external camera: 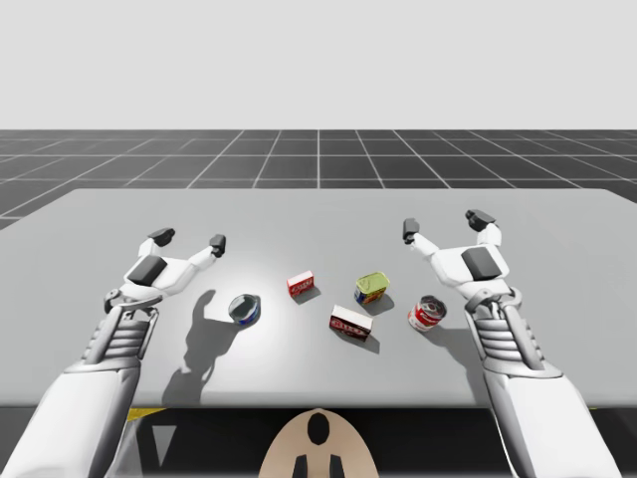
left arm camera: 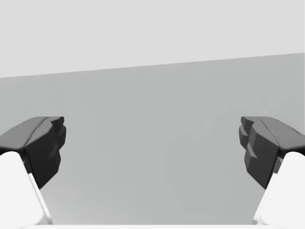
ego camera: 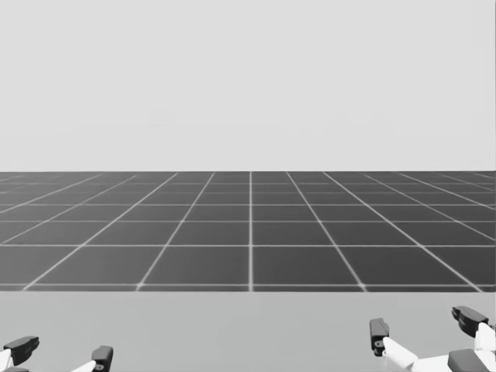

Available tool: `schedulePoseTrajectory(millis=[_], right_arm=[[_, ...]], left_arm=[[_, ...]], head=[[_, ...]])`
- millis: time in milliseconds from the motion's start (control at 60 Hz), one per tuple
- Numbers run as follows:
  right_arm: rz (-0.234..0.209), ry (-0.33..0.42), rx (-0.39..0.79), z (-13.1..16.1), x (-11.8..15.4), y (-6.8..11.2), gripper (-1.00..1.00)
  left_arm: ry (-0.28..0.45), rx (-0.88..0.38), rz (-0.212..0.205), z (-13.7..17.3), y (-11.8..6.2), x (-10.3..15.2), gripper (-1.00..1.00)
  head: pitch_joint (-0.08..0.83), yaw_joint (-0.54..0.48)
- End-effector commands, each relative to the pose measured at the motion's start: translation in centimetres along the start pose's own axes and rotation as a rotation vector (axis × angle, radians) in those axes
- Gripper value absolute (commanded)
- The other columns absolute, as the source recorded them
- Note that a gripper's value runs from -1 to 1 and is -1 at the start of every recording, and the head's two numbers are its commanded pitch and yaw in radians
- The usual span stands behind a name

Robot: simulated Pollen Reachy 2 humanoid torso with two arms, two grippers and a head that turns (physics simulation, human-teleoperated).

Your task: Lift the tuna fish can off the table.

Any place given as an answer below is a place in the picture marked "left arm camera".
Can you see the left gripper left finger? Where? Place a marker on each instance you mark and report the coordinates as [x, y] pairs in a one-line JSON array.
[[35, 148]]

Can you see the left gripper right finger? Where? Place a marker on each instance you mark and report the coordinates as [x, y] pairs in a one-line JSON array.
[[264, 152]]

